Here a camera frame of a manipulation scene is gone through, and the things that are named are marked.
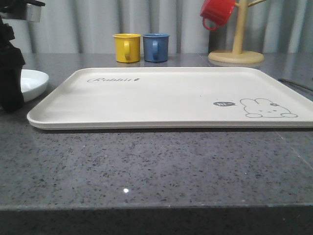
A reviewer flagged silver arm gripper body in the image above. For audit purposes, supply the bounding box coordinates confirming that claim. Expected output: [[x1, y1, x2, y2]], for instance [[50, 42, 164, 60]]
[[0, 0, 45, 22]]

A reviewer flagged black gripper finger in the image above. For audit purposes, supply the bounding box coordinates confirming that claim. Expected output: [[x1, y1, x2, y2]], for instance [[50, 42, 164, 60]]
[[0, 22, 25, 113]]

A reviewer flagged white round plate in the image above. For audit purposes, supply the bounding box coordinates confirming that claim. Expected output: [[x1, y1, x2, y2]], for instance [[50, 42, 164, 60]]
[[21, 69, 49, 102]]

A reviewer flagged silver metal fork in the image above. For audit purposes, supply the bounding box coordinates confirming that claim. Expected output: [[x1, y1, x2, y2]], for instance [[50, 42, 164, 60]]
[[278, 79, 313, 93]]

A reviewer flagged cream rabbit serving tray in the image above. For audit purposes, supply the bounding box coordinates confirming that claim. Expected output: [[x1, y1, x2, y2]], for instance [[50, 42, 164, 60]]
[[27, 67, 313, 130]]

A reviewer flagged yellow mug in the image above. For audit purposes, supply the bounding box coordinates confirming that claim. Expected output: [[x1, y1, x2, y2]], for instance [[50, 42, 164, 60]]
[[113, 33, 141, 63]]

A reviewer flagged blue mug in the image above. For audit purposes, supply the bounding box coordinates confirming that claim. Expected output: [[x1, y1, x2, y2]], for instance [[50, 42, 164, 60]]
[[143, 33, 170, 63]]

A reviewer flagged red mug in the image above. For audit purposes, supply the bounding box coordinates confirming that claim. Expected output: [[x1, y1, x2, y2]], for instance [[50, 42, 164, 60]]
[[200, 0, 236, 30]]

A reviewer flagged wooden mug tree stand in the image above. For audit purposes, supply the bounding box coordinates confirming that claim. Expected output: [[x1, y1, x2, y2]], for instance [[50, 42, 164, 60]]
[[208, 0, 264, 64]]

